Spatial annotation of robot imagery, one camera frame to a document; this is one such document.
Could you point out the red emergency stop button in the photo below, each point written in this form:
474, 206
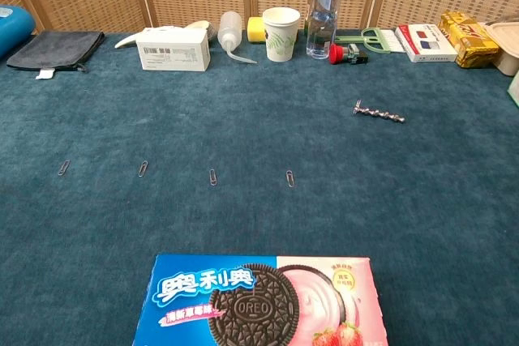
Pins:
335, 54

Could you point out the teal carpet table cover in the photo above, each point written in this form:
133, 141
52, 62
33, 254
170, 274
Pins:
243, 127

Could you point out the yellow snack package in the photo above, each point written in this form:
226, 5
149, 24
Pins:
468, 40

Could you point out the leaf print paper cup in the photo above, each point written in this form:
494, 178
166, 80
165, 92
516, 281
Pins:
280, 40

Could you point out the yellow sponge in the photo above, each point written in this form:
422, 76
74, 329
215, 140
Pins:
255, 30

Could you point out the white box red blue squares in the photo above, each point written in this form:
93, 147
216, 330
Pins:
425, 42

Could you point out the clear water bottle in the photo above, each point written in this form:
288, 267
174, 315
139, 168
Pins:
322, 22

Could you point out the blue detergent bottle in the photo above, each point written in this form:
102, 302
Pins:
14, 28

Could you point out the silver metal rod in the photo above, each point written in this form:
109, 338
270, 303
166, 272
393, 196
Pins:
381, 114

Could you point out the green hand brush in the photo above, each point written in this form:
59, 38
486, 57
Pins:
375, 40

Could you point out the translucent squeeze wash bottle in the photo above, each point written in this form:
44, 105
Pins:
229, 32

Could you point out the white barcode carton box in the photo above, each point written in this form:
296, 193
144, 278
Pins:
174, 50

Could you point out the dark grey zip pouch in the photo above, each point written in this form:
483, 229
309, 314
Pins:
57, 49

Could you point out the green tissue box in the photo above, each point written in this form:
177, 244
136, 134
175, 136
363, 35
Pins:
515, 92

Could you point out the blue pink Oreo box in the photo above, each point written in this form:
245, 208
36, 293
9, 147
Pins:
251, 309

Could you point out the beige lidded food container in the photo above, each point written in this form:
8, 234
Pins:
507, 44

